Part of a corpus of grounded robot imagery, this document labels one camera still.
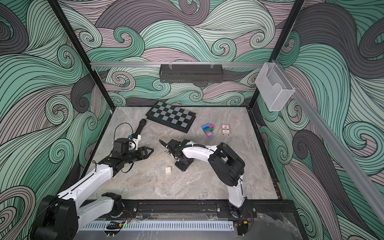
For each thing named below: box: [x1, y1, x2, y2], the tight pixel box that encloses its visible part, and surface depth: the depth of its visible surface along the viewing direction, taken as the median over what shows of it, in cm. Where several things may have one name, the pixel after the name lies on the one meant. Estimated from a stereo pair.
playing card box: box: [221, 123, 231, 136], surface depth 106 cm
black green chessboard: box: [145, 101, 197, 134], surface depth 113 cm
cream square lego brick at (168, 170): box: [165, 166, 172, 174], surface depth 87 cm
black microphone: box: [131, 118, 147, 139], surface depth 107 cm
